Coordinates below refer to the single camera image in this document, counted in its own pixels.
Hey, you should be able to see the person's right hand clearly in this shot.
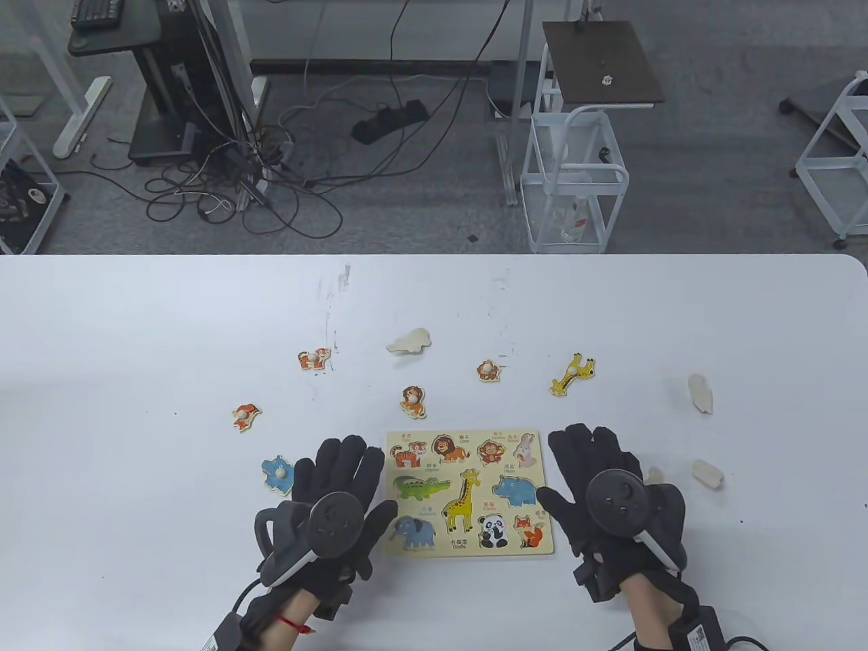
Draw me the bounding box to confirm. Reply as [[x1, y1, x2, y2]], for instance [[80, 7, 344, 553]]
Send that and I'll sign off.
[[538, 424, 687, 583]]

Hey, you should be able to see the person's left hand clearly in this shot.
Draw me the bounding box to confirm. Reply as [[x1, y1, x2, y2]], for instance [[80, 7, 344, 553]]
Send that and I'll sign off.
[[292, 436, 399, 592]]

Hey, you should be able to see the blue hippo puzzle piece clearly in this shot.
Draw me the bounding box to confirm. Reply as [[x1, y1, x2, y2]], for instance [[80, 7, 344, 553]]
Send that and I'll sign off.
[[261, 455, 297, 494]]

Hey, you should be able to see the wooden animal puzzle frame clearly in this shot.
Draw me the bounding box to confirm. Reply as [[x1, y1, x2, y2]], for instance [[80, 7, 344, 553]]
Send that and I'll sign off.
[[385, 429, 555, 558]]

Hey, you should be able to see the yellow giraffe puzzle piece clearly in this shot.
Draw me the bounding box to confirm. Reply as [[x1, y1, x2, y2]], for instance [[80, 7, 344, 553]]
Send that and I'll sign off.
[[549, 353, 597, 397]]

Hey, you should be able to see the crocodile wooden puzzle piece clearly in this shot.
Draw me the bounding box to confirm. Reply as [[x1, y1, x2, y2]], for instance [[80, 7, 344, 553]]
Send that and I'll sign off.
[[386, 328, 433, 355]]

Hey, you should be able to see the blue elephant puzzle piece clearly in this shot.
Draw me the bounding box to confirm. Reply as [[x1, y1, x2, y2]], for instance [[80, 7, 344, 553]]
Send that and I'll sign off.
[[688, 373, 716, 416]]

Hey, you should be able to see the person's right forearm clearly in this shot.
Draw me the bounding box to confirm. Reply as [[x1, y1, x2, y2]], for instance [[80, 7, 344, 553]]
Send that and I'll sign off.
[[623, 575, 687, 651]]

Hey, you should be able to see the person's left forearm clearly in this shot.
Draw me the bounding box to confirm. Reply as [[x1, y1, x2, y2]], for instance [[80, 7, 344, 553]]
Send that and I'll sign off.
[[261, 595, 319, 651]]

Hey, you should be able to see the black labelled wrist box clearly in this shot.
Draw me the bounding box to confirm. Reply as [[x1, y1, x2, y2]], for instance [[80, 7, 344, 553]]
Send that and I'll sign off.
[[202, 614, 245, 651], [668, 606, 730, 651]]

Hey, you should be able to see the clear plastic bottle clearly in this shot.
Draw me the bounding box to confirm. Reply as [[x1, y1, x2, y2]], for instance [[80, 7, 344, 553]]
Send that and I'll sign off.
[[559, 193, 589, 243]]

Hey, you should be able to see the black power strip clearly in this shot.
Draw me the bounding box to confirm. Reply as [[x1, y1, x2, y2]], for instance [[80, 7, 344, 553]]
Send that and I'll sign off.
[[351, 100, 429, 144]]

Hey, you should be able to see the black desk crossbar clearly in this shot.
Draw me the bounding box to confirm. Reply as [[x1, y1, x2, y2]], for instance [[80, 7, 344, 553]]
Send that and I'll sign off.
[[250, 59, 492, 77]]

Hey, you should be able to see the white metal pole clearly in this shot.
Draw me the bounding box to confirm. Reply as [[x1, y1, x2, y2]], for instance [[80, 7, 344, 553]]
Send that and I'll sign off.
[[497, 0, 538, 206]]

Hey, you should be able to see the black computer tower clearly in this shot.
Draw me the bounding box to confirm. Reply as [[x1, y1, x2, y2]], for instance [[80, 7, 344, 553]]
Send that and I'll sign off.
[[129, 0, 235, 168]]

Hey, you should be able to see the black bag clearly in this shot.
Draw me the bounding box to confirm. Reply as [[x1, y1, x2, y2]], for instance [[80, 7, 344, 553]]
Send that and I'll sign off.
[[0, 159, 58, 255]]

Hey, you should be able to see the brown board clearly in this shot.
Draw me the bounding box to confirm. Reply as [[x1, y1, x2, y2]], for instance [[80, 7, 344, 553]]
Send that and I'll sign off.
[[542, 20, 665, 109]]

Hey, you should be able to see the white metal cart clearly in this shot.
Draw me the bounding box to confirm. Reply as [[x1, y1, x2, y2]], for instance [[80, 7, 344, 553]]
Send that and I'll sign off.
[[795, 70, 868, 248]]

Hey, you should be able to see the white desk foot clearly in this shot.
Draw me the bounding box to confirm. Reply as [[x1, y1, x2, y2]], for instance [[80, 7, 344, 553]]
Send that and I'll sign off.
[[27, 27, 113, 160]]

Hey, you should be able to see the white desk leg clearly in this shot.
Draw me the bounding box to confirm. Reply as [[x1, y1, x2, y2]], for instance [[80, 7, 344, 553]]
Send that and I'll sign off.
[[203, 0, 269, 113]]

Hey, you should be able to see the white metal rack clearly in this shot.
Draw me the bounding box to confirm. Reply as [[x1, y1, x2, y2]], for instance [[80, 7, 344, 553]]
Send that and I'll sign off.
[[0, 95, 66, 255]]

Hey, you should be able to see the black desk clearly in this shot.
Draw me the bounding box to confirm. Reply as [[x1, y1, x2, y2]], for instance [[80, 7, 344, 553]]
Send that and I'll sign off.
[[66, 0, 163, 58]]

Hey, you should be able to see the black keyboard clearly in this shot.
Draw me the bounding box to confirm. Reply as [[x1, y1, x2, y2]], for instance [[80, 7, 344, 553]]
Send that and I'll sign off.
[[70, 0, 126, 29]]

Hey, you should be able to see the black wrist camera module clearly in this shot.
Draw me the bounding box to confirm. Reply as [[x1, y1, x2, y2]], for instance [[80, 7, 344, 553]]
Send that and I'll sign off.
[[313, 582, 355, 620], [573, 549, 628, 603]]

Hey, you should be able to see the white wire cart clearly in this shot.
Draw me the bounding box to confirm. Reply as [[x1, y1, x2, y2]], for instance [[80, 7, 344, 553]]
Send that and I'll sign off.
[[520, 41, 630, 255]]

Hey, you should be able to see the tangle of floor cables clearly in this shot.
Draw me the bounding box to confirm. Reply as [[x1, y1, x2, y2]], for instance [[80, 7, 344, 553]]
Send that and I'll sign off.
[[92, 122, 343, 238]]

